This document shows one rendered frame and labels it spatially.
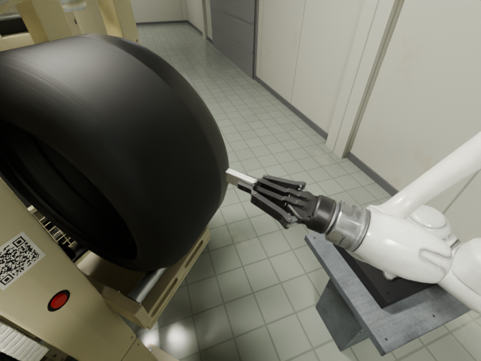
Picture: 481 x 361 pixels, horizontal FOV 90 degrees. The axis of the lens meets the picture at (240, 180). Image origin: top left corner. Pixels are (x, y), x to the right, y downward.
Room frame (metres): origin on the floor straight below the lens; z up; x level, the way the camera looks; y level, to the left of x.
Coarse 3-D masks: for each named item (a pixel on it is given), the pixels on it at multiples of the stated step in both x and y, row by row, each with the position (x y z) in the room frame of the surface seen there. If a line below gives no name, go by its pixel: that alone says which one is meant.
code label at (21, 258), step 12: (12, 240) 0.24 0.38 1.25; (24, 240) 0.25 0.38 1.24; (0, 252) 0.22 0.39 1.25; (12, 252) 0.23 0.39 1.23; (24, 252) 0.24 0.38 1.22; (36, 252) 0.25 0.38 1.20; (0, 264) 0.21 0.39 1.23; (12, 264) 0.22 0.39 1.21; (24, 264) 0.23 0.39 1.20; (0, 276) 0.20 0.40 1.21; (12, 276) 0.21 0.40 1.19; (0, 288) 0.19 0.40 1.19
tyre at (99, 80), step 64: (0, 64) 0.42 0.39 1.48; (64, 64) 0.43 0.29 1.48; (128, 64) 0.49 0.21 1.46; (0, 128) 0.55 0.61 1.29; (64, 128) 0.33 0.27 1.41; (128, 128) 0.36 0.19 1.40; (192, 128) 0.45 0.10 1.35; (64, 192) 0.57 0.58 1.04; (128, 192) 0.30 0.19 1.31; (192, 192) 0.36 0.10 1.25; (128, 256) 0.35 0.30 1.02
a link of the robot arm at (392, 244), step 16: (384, 224) 0.27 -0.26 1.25; (400, 224) 0.27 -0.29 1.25; (416, 224) 0.28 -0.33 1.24; (368, 240) 0.26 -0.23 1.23; (384, 240) 0.25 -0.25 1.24; (400, 240) 0.25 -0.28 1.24; (416, 240) 0.24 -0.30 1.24; (432, 240) 0.25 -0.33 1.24; (368, 256) 0.24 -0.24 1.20; (384, 256) 0.23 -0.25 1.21; (400, 256) 0.23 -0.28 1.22; (416, 256) 0.22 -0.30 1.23; (432, 256) 0.22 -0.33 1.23; (448, 256) 0.22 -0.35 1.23; (400, 272) 0.22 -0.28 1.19; (416, 272) 0.21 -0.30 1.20; (432, 272) 0.21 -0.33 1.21; (448, 272) 0.21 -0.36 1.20
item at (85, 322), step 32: (0, 192) 0.27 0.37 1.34; (0, 224) 0.24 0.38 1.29; (32, 224) 0.27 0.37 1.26; (64, 256) 0.27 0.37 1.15; (32, 288) 0.21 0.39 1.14; (64, 288) 0.24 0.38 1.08; (32, 320) 0.18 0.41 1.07; (64, 320) 0.20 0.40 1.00; (96, 320) 0.24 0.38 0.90; (64, 352) 0.16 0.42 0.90; (96, 352) 0.19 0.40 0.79; (128, 352) 0.23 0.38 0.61
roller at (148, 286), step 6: (156, 270) 0.37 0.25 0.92; (162, 270) 0.37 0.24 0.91; (144, 276) 0.34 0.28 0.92; (150, 276) 0.34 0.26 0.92; (156, 276) 0.35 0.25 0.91; (138, 282) 0.33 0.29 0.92; (144, 282) 0.33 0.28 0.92; (150, 282) 0.33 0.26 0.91; (156, 282) 0.34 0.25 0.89; (138, 288) 0.31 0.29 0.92; (144, 288) 0.31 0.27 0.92; (150, 288) 0.32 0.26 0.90; (132, 294) 0.29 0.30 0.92; (138, 294) 0.29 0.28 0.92; (144, 294) 0.30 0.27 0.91; (138, 300) 0.28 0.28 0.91
